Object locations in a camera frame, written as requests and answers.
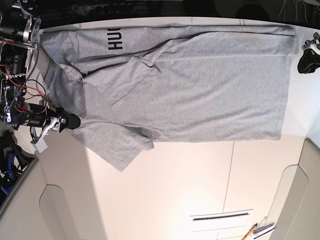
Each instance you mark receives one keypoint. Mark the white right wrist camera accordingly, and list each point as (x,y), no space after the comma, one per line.
(40,146)

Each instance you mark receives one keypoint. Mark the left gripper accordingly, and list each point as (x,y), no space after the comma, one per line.
(310,60)

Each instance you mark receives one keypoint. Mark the grey T-shirt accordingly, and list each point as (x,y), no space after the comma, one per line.
(132,87)

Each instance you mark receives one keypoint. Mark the blue black clamps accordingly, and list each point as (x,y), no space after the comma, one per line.
(13,162)

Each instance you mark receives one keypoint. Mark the black power strip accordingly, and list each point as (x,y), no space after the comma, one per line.
(105,8)

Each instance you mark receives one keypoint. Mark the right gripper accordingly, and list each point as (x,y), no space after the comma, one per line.
(52,120)

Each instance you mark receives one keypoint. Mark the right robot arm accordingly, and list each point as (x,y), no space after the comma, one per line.
(19,54)

